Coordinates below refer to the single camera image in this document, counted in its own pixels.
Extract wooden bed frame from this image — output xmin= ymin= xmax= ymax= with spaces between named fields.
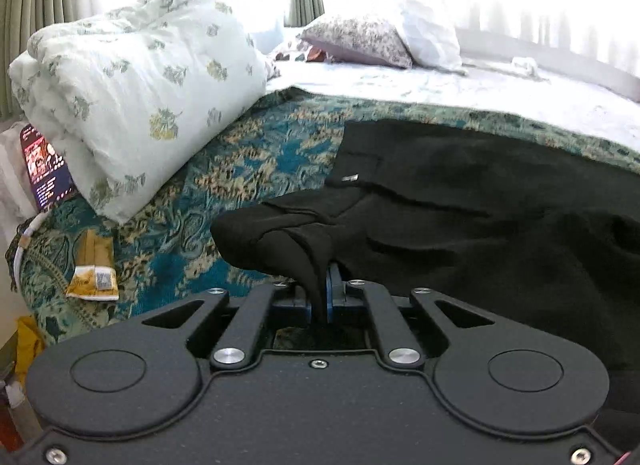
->
xmin=457 ymin=28 xmax=639 ymax=103

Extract yellow snack packet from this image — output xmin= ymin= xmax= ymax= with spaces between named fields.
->
xmin=65 ymin=230 xmax=119 ymax=301

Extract black pants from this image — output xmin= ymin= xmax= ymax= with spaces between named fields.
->
xmin=209 ymin=118 xmax=640 ymax=381

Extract white bed sheet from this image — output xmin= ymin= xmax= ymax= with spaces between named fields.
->
xmin=267 ymin=29 xmax=639 ymax=151

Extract folded white floral duvet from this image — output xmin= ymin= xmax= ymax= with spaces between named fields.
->
xmin=8 ymin=0 xmax=270 ymax=223

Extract teal patterned bed blanket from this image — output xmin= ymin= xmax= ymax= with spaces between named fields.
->
xmin=6 ymin=88 xmax=639 ymax=345

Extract small white crumpled cloth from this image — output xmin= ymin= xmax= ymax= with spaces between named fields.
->
xmin=510 ymin=56 xmax=542 ymax=80

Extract white pillow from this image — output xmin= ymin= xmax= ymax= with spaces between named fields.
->
xmin=395 ymin=1 xmax=463 ymax=72

